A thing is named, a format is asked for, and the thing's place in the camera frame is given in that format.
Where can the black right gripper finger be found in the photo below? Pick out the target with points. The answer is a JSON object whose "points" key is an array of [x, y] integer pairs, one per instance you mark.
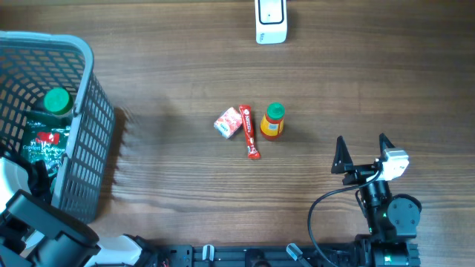
{"points": [[342, 162], [384, 142]]}

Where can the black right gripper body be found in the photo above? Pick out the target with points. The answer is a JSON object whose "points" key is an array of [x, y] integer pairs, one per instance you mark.
{"points": [[358, 173]]}

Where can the orange sauce bottle green cap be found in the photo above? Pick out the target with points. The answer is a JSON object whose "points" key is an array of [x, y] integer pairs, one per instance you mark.
{"points": [[272, 123]]}

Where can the red coffee stick sachet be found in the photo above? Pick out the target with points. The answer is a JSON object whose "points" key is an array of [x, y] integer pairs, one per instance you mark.
{"points": [[246, 116]]}

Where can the small red white carton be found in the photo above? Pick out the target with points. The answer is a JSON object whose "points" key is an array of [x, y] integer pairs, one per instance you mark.
{"points": [[228, 123]]}

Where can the green-lidded white jar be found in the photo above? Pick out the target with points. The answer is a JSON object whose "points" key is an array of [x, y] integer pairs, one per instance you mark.
{"points": [[56, 101]]}

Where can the green gloves package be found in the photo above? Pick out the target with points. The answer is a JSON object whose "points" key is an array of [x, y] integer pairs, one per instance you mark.
{"points": [[45, 139]]}

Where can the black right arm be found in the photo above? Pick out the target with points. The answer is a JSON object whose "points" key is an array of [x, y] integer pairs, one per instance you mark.
{"points": [[391, 219]]}

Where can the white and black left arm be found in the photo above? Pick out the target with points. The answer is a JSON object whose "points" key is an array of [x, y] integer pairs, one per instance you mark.
{"points": [[34, 233]]}

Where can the white barcode scanner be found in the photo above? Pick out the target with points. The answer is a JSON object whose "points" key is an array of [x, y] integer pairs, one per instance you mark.
{"points": [[270, 21]]}

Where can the grey plastic mesh basket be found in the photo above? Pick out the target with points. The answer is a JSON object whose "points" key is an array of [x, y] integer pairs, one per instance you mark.
{"points": [[31, 65]]}

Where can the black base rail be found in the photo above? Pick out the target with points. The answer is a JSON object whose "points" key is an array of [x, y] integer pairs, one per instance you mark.
{"points": [[334, 254]]}

